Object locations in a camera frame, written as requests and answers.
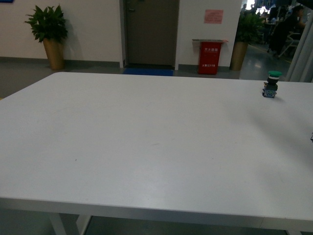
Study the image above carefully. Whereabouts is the blue floor mat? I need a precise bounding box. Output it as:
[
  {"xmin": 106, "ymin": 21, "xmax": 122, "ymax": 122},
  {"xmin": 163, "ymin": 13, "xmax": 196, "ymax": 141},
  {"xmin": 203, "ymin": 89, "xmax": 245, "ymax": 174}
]
[{"xmin": 123, "ymin": 68, "xmax": 174, "ymax": 76}]

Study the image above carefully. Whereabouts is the red fire extinguisher box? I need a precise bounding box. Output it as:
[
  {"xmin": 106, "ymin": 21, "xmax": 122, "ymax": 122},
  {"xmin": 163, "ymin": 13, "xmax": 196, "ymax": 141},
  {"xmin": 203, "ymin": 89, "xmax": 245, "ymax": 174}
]
[{"xmin": 192, "ymin": 39, "xmax": 228, "ymax": 75}]

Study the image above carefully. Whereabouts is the grey door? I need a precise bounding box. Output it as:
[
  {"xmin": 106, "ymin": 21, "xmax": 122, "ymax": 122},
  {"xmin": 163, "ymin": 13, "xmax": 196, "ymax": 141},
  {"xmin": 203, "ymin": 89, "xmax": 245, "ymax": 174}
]
[{"xmin": 125, "ymin": 0, "xmax": 179, "ymax": 67}]

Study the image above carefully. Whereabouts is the right potted plant gold vase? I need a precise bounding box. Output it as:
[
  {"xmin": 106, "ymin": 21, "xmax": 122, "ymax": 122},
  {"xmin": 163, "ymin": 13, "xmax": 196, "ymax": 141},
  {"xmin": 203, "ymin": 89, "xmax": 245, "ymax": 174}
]
[{"xmin": 229, "ymin": 13, "xmax": 265, "ymax": 71}]

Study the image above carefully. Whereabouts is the potted plant gold vase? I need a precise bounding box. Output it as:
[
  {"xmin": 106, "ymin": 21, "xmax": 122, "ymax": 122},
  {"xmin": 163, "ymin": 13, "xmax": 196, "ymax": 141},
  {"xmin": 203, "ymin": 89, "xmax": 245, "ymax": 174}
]
[
  {"xmin": 229, "ymin": 13, "xmax": 265, "ymax": 71},
  {"xmin": 25, "ymin": 5, "xmax": 68, "ymax": 71}
]

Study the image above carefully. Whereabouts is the pink paper notice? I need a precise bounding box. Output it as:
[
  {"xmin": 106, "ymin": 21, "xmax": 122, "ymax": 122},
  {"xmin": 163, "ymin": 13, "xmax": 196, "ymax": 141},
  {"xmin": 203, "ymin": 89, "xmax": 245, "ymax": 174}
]
[{"xmin": 204, "ymin": 9, "xmax": 224, "ymax": 24}]

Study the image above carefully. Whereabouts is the left potted plant gold vase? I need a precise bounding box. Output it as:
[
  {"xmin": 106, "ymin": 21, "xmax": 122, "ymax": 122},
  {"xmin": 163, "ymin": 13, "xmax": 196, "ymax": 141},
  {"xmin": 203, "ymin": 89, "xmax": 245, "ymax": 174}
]
[{"xmin": 25, "ymin": 5, "xmax": 68, "ymax": 71}]

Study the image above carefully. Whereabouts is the grey curtain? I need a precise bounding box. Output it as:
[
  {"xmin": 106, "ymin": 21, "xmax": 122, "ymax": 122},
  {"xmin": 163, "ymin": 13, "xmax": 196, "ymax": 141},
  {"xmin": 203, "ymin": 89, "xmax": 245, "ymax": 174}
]
[{"xmin": 286, "ymin": 18, "xmax": 313, "ymax": 83}]

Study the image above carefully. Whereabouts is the white office chair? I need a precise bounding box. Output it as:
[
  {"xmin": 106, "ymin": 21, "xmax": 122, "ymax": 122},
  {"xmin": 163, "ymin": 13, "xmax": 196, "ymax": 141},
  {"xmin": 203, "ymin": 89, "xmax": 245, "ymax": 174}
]
[{"xmin": 278, "ymin": 32, "xmax": 301, "ymax": 58}]

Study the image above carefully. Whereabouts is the seated person in black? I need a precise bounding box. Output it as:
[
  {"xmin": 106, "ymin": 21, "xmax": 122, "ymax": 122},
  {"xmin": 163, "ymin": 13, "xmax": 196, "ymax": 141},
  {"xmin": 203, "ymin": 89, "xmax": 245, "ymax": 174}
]
[{"xmin": 268, "ymin": 5, "xmax": 306, "ymax": 58}]

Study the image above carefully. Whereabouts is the blue framed whiteboard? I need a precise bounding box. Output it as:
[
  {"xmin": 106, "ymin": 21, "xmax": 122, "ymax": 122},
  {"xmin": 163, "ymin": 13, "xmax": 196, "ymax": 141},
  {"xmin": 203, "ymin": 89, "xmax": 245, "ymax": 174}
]
[{"xmin": 0, "ymin": 0, "xmax": 14, "ymax": 3}]

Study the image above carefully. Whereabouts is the green push button switch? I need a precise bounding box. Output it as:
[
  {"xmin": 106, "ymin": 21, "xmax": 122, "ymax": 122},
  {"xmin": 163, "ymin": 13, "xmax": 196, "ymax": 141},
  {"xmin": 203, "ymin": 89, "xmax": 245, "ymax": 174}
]
[{"xmin": 262, "ymin": 70, "xmax": 282, "ymax": 98}]

